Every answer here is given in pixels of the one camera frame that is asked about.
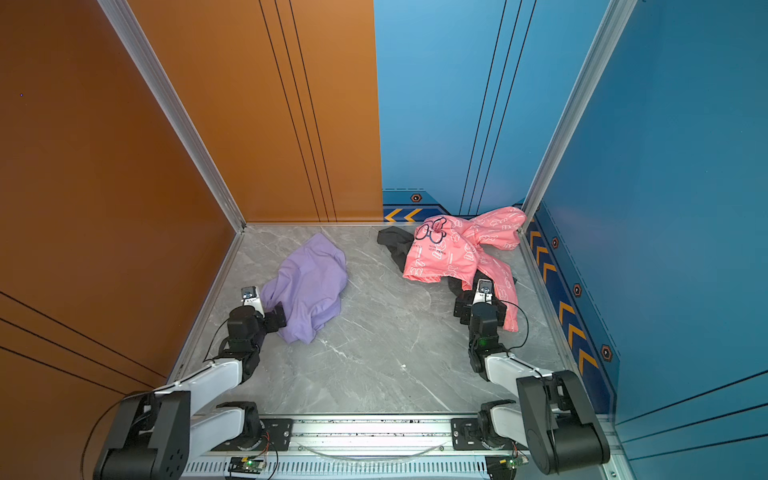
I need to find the aluminium corner post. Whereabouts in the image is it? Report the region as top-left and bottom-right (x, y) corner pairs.
(95, 0), (247, 233)
(520, 0), (638, 223)

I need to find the green circuit board left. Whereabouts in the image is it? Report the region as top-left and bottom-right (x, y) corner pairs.
(226, 456), (266, 477)

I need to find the pink printed cloth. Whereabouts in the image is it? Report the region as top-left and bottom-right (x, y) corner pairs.
(403, 207), (526, 304)

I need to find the green circuit board right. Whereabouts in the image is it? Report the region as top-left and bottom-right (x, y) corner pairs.
(499, 451), (529, 470)

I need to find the black cloth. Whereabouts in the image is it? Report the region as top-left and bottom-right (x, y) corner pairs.
(377, 226), (488, 302)

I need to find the aluminium corner post right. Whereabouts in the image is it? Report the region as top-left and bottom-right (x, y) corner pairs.
(520, 0), (638, 223)

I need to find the aluminium corner post left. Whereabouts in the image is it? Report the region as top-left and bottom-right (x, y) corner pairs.
(95, 0), (247, 233)

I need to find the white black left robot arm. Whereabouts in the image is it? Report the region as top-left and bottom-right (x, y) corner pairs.
(92, 301), (287, 479)

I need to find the purple cloth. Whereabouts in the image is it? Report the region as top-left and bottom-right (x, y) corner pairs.
(261, 233), (348, 344)

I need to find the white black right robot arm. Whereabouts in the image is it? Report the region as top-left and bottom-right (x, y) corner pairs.
(451, 278), (611, 479)

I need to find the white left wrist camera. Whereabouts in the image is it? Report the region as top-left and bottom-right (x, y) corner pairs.
(241, 286), (264, 315)

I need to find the green circuit board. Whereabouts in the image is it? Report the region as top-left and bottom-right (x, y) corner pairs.
(226, 456), (266, 477)
(499, 451), (529, 470)

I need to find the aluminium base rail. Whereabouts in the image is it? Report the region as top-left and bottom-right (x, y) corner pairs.
(182, 413), (545, 479)

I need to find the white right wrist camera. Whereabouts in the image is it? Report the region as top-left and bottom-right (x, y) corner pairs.
(472, 278), (494, 305)

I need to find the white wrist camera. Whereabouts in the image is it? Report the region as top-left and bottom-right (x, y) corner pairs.
(472, 278), (494, 305)
(241, 286), (264, 315)

